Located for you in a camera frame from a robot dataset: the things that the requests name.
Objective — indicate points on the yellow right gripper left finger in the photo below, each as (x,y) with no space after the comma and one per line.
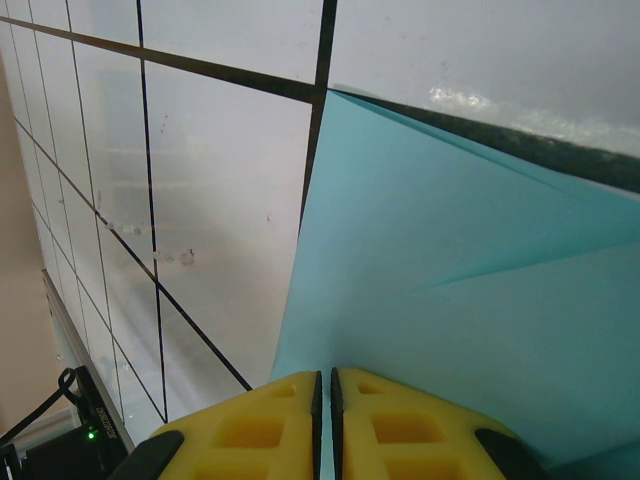
(240,440)

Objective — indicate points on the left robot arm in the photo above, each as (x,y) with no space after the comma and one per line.
(95,425)

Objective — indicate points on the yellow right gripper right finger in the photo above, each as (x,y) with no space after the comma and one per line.
(410,440)

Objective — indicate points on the teal cloth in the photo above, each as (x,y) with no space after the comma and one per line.
(450,250)

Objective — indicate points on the long aluminium base rail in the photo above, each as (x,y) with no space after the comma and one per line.
(67,325)

